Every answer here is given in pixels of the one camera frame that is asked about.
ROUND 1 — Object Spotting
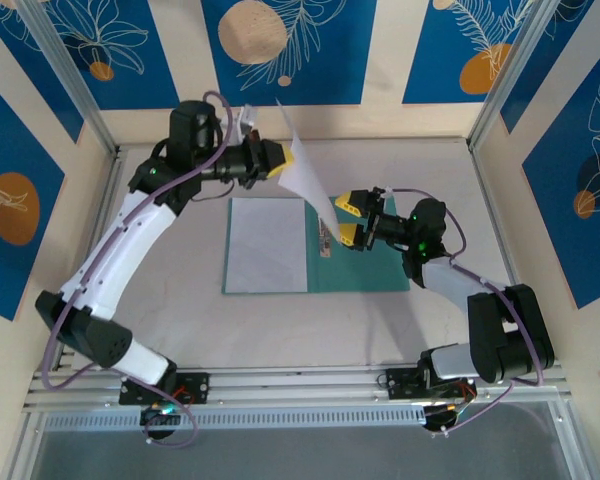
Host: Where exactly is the green paper folder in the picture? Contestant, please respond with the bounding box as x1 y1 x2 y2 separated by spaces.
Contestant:
221 194 411 296

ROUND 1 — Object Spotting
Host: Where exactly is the white paper sheet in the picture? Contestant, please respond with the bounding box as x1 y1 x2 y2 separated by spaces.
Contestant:
226 197 309 294
275 97 340 247

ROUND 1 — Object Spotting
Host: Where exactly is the black control board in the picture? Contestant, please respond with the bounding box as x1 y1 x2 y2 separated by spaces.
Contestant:
139 405 184 442
423 404 464 434

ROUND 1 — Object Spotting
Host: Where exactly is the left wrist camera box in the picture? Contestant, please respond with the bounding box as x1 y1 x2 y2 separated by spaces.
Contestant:
232 103 261 137

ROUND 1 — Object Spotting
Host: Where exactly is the blue floral wall poster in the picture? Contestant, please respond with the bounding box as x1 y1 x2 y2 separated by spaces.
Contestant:
0 69 66 322
0 0 85 145
402 0 537 105
499 0 596 135
522 44 600 310
201 0 379 108
47 0 183 111

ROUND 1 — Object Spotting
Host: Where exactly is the aluminium table side rail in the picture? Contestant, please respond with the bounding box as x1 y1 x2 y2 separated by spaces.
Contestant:
49 149 127 372
467 142 545 362

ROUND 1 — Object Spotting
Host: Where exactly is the aluminium frame post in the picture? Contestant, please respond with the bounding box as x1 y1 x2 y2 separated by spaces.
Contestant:
549 399 600 480
0 412 49 480
17 0 120 157
467 0 565 151

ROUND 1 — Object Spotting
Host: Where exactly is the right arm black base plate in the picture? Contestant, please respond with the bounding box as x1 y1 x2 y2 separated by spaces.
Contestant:
385 367 477 402

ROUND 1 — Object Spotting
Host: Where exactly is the wide aluminium frame rail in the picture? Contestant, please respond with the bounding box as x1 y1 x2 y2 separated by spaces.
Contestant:
22 360 571 414

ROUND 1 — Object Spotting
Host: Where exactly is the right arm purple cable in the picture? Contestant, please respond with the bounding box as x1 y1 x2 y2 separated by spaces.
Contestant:
390 187 551 437

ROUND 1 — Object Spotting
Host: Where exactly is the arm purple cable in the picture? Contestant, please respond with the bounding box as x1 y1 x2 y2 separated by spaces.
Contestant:
390 187 551 437
42 90 234 449

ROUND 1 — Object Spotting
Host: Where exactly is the grey slotted cable duct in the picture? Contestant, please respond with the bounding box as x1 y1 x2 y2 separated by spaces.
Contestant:
42 405 427 432

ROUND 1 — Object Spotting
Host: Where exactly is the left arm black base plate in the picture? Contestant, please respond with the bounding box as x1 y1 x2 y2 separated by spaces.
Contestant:
118 370 212 407

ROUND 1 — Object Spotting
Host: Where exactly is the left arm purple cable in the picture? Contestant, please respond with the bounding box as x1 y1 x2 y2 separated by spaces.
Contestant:
42 90 234 449

